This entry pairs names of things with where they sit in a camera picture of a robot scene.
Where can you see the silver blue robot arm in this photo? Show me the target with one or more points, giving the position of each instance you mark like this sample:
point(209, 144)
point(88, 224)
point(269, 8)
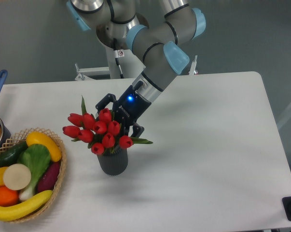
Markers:
point(182, 23)

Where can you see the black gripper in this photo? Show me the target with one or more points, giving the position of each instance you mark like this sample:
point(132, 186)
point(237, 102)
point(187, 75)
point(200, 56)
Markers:
point(127, 109)

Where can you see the yellow banana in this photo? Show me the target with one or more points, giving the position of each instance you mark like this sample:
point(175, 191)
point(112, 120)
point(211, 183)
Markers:
point(25, 208)

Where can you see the dark green cucumber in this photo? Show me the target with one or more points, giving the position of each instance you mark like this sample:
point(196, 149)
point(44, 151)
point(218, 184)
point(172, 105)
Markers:
point(11, 155)

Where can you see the green bok choy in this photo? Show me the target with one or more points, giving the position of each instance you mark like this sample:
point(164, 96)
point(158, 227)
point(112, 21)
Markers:
point(37, 158)

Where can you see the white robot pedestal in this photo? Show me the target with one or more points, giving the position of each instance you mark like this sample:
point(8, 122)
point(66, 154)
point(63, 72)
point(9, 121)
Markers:
point(123, 64)

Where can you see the purple sweet potato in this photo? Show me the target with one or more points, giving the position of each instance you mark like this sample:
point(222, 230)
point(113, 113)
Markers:
point(48, 180)

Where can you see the dark grey ribbed vase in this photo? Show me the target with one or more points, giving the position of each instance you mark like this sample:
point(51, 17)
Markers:
point(112, 158)

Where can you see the orange fruit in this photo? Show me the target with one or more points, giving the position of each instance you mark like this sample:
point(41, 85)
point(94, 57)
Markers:
point(8, 197)

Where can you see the red tulip bouquet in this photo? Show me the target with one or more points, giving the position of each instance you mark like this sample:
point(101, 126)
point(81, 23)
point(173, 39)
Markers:
point(102, 134)

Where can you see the woven wicker basket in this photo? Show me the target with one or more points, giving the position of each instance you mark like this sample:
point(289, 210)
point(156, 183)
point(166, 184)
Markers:
point(20, 137)

